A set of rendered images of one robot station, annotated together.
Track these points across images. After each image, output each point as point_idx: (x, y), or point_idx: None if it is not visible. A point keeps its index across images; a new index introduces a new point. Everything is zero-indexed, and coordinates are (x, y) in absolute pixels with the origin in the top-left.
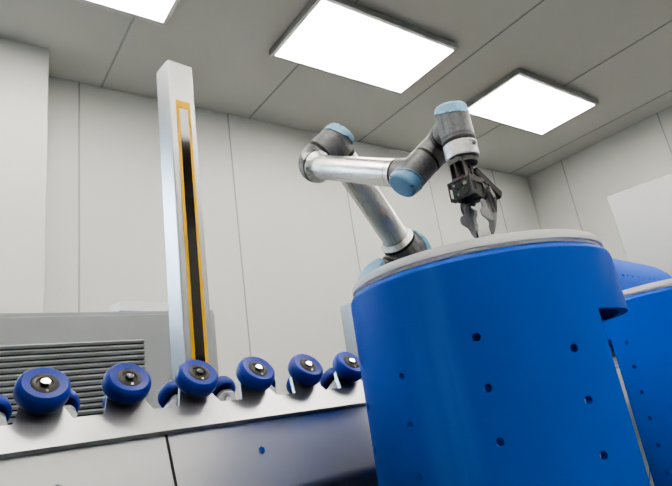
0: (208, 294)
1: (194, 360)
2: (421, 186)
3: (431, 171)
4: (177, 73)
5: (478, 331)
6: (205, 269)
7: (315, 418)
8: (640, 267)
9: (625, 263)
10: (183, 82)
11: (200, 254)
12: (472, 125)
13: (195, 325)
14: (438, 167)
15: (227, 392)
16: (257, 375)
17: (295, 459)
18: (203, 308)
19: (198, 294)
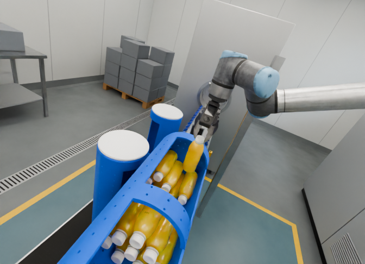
0: (241, 125)
1: (194, 115)
2: (249, 111)
3: (246, 101)
4: (273, 60)
5: None
6: (244, 119)
7: None
8: (64, 260)
9: (97, 222)
10: (272, 62)
11: (245, 115)
12: (216, 70)
13: (237, 130)
14: (246, 99)
15: None
16: (190, 119)
17: None
18: (239, 127)
19: (240, 124)
